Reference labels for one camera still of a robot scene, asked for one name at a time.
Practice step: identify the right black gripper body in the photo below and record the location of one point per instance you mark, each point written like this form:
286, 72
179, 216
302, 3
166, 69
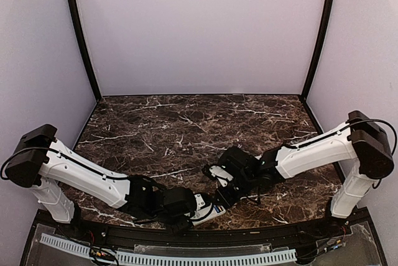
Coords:
245, 186

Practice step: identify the white remote control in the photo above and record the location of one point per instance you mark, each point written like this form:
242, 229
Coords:
204, 215

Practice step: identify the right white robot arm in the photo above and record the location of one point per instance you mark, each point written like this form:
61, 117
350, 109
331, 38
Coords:
359, 139

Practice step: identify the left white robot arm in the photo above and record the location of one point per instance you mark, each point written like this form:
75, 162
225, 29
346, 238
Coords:
41, 161

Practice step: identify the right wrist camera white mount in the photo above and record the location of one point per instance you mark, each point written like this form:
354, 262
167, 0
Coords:
215, 172

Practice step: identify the black front rail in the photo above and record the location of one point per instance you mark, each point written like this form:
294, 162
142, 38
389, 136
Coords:
299, 234

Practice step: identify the white slotted cable duct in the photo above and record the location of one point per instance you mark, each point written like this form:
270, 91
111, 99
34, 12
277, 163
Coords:
178, 256

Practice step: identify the small circuit board with wires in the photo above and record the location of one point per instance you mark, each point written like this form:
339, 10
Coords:
100, 254

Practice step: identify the right black frame post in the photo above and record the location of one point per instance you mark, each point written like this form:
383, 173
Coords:
317, 51

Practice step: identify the black frame post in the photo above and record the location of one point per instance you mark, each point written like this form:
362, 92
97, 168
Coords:
317, 51
83, 48

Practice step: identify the left black frame post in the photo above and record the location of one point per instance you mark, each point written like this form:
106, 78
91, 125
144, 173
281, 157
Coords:
83, 48

